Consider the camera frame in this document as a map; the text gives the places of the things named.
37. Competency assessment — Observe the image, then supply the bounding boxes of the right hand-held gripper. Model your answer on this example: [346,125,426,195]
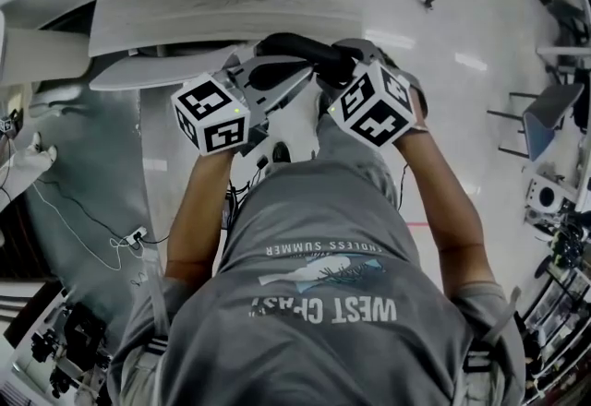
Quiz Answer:
[315,37,431,149]

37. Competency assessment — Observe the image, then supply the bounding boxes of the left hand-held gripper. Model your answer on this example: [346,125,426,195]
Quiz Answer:
[169,54,316,158]

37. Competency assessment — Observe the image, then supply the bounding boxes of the black glasses case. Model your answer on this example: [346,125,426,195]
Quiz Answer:
[255,31,357,73]

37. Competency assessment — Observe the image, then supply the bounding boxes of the person's left forearm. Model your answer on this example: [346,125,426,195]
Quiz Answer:
[164,149,233,280]

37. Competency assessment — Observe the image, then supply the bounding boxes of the person's right forearm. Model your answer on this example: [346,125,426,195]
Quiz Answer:
[393,128,494,295]

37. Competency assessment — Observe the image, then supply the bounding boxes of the grey trousers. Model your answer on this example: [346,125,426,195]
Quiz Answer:
[312,116,399,212]

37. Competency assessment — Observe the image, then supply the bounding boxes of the black waist device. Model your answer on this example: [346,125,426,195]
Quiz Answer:
[223,190,242,231]

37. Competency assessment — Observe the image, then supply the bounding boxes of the white power strip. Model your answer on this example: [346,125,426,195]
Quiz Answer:
[126,225,150,245]

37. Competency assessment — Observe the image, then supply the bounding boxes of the blue chair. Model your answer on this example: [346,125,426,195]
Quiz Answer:
[486,82,586,161]

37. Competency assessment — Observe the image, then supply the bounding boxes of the white rounded counter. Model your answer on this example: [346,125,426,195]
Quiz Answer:
[0,6,92,83]

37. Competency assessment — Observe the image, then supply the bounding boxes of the white round-holed device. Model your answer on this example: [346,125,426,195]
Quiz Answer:
[525,172,579,212]

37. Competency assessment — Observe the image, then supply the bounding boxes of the grey printed t-shirt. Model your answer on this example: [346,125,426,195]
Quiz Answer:
[107,158,528,406]

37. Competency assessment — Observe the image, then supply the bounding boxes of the grey harness strap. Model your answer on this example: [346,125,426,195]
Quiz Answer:
[463,285,524,374]
[146,255,171,355]

